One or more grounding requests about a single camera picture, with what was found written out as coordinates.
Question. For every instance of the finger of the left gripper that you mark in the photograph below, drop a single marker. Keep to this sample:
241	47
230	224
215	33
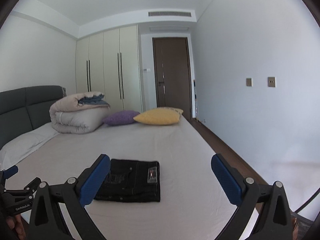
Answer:
10	172

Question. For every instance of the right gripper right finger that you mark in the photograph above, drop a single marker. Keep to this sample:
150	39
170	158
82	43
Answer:
230	179

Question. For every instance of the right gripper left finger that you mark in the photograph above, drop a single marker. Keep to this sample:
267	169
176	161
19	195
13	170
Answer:
91	179

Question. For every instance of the black denim pants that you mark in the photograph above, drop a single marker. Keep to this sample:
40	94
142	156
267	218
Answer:
131	181

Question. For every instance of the left hand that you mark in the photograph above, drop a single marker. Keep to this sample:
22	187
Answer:
15	223

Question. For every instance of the white pillow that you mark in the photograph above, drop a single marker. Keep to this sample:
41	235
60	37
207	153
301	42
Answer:
22	146

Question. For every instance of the white bed mattress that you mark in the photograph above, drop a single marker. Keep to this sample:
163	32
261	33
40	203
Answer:
160	184

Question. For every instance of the dark grey headboard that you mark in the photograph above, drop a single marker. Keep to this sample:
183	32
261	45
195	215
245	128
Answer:
26	109

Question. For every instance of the folded beige duvet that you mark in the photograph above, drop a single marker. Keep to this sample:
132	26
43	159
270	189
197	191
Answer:
79	113

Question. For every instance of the purple pillow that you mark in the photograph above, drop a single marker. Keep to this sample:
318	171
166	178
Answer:
121	118

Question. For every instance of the grey chair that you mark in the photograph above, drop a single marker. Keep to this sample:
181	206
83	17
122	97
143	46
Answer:
300	226

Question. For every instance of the yellow pillow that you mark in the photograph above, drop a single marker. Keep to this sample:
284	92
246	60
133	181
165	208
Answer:
160	116

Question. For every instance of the cream wardrobe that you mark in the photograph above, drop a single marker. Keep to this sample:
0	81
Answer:
108	62

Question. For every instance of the brown door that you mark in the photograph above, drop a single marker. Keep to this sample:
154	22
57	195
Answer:
173	73

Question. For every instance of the ceiling air vent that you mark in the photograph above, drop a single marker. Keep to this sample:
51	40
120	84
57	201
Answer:
169	14

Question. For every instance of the wall switch plate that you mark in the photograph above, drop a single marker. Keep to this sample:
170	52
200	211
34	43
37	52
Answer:
249	82

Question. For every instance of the wall outlet plate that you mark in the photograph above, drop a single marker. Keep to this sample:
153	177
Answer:
271	81

